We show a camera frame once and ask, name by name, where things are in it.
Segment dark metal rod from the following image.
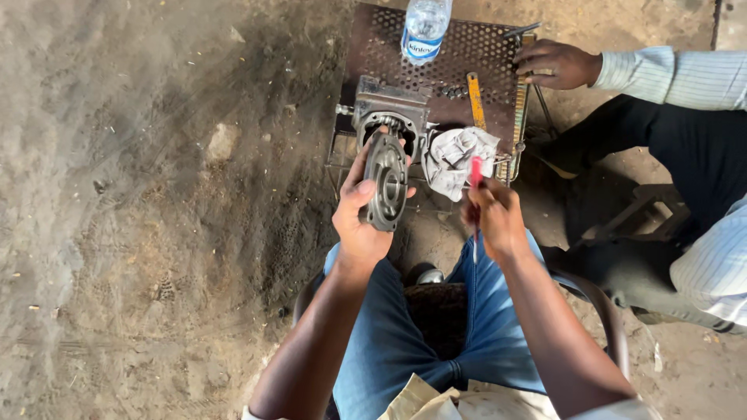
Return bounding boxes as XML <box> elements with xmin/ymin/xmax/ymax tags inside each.
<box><xmin>503</xmin><ymin>22</ymin><xmax>542</xmax><ymax>39</ymax></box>

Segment rusty perforated metal stand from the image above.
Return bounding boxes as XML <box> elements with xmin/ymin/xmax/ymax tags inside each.
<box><xmin>324</xmin><ymin>2</ymin><xmax>538</xmax><ymax>202</ymax></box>

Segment person's blue jeans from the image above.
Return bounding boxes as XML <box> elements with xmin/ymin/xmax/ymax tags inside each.
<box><xmin>324</xmin><ymin>230</ymin><xmax>579</xmax><ymax>420</ymax></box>

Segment person's left hand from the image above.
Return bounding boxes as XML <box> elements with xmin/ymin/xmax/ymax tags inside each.
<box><xmin>331</xmin><ymin>133</ymin><xmax>417</xmax><ymax>266</ymax></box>

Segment clear plastic water bottle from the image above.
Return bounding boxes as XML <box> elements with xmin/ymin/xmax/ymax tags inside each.
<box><xmin>400</xmin><ymin>0</ymin><xmax>454</xmax><ymax>66</ymax></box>

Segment red handled screwdriver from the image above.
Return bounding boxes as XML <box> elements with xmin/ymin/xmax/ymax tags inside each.
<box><xmin>468</xmin><ymin>155</ymin><xmax>485</xmax><ymax>265</ymax></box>

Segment yellow handled tool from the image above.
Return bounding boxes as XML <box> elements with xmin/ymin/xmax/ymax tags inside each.
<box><xmin>466</xmin><ymin>72</ymin><xmax>488</xmax><ymax>132</ymax></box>

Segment yellow ribbed metal bar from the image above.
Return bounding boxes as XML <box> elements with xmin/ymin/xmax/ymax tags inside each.
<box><xmin>496</xmin><ymin>34</ymin><xmax>537</xmax><ymax>182</ymax></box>

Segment dirty white rag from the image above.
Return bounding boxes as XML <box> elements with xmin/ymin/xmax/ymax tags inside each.
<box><xmin>421</xmin><ymin>126</ymin><xmax>502</xmax><ymax>203</ymax></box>

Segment grey metal gearbox housing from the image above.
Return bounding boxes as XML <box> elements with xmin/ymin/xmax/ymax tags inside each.
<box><xmin>335</xmin><ymin>75</ymin><xmax>434</xmax><ymax>165</ymax></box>

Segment round grey metal cover plate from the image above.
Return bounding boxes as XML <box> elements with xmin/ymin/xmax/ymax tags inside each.
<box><xmin>362</xmin><ymin>133</ymin><xmax>409</xmax><ymax>233</ymax></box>

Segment dark wooden stool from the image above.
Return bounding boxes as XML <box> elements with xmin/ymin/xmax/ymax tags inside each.
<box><xmin>569</xmin><ymin>184</ymin><xmax>692</xmax><ymax>249</ymax></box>

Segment person's beige shirt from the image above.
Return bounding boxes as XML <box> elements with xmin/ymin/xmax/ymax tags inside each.
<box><xmin>242</xmin><ymin>373</ymin><xmax>663</xmax><ymax>420</ymax></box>

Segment person's right hand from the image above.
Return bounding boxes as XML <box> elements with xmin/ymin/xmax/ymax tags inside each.
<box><xmin>460</xmin><ymin>177</ymin><xmax>529</xmax><ymax>263</ymax></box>

